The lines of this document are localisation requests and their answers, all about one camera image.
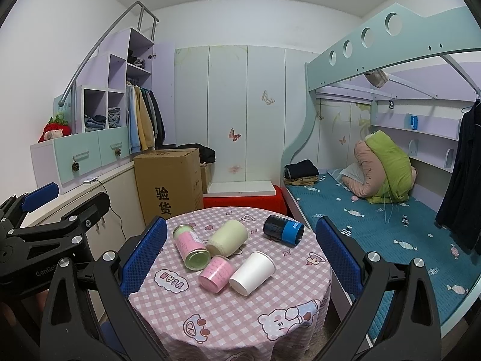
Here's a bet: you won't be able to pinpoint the pale green cup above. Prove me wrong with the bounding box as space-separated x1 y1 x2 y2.
206 219 249 258

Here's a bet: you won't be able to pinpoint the tall pink green cup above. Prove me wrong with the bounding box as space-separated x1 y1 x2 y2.
172 224 211 271

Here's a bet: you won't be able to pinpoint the dark blue cup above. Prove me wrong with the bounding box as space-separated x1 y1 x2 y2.
263 214 305 246

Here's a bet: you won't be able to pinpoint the small pink cup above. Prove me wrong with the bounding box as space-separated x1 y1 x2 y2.
198 255 236 293

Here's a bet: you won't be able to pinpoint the white paper cup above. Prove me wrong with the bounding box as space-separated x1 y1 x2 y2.
229 251 276 297

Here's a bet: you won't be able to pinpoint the teal drawer cabinet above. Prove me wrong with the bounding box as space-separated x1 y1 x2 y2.
30 126 130 194

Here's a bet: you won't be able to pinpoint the red strawberry plush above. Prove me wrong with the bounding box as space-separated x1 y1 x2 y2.
38 113 72 143

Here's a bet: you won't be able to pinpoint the white low cupboard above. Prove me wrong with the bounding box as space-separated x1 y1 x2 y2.
20 160 147 324

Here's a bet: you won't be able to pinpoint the folded jeans stack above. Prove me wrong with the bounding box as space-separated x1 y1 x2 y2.
84 107 121 132

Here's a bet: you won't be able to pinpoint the teal patterned mattress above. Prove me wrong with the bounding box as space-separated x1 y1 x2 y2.
287 174 480 336

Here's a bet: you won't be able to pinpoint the pink checkered tablecloth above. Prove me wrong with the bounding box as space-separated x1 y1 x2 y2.
129 206 331 360

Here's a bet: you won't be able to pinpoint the purple stair shelf unit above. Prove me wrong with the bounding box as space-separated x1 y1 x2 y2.
72 28 175 145

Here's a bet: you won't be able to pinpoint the yellow hanging jacket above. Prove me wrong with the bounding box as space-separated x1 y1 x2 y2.
134 86 155 151

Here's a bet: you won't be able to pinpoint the light blue hanging shirt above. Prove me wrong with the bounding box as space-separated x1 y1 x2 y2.
126 83 141 153

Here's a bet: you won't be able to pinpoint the black hanging garment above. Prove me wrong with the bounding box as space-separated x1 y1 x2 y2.
435 100 481 253

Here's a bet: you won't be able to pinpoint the large cardboard box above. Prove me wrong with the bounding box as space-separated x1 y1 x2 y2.
134 148 204 224

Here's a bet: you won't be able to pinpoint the dark hanging coats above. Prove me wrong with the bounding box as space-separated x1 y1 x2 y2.
147 90 166 148

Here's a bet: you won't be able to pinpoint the green pink plush pillow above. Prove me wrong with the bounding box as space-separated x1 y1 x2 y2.
341 131 417 205

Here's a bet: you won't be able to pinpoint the white pillow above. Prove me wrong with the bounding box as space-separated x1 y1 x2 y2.
340 162 365 184

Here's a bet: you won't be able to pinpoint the small cardboard box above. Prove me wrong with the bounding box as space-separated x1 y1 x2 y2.
201 164 212 194

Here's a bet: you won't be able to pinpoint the black bag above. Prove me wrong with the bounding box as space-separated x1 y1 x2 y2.
176 143 216 164

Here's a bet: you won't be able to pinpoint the red storage box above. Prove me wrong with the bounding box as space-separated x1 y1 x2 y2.
203 185 289 215

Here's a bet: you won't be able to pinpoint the folded dark clothes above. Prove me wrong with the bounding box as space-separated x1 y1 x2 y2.
284 159 320 186

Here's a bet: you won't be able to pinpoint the small blue box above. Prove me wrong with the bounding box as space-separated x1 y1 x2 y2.
403 113 418 131

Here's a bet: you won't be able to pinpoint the grey metal handrail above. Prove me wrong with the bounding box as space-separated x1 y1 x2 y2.
58 1 161 108

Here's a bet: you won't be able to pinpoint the white butterfly wardrobe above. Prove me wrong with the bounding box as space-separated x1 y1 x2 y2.
174 46 315 184

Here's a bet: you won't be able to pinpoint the black power cable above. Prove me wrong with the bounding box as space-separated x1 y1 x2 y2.
93 177 129 241

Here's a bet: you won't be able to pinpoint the purple wall shelves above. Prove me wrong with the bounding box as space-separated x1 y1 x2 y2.
371 101 461 173

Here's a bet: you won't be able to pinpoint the teal bunk bed frame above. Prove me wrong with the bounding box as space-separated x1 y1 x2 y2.
280 2 481 347

